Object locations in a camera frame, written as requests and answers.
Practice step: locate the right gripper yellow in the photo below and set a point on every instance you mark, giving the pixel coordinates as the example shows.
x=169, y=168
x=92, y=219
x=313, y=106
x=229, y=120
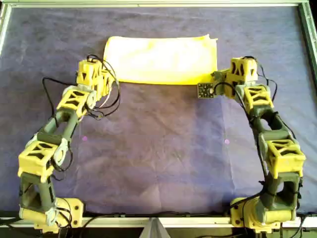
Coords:
x=241, y=70

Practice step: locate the left gripper yellow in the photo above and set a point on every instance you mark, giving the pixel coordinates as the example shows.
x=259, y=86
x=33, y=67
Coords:
x=89, y=72

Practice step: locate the yellow microfibre cloth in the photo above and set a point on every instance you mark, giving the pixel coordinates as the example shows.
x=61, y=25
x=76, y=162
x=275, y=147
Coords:
x=161, y=62

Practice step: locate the left robot arm yellow grey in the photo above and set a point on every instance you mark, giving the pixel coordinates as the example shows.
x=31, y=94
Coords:
x=37, y=158

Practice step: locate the right robot arm yellow grey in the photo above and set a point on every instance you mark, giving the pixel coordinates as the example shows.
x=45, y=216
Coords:
x=284, y=153

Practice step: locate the round purple sticker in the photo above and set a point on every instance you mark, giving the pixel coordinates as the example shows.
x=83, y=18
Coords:
x=226, y=141
x=85, y=138

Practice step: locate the purple nonwoven table cover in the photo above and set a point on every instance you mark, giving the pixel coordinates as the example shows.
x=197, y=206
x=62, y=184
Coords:
x=158, y=153

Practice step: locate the left arm base mount yellow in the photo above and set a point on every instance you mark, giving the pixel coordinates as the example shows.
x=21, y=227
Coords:
x=74, y=210

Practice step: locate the right arm base mount yellow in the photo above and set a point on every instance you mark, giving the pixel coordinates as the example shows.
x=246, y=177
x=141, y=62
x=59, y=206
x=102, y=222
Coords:
x=237, y=213

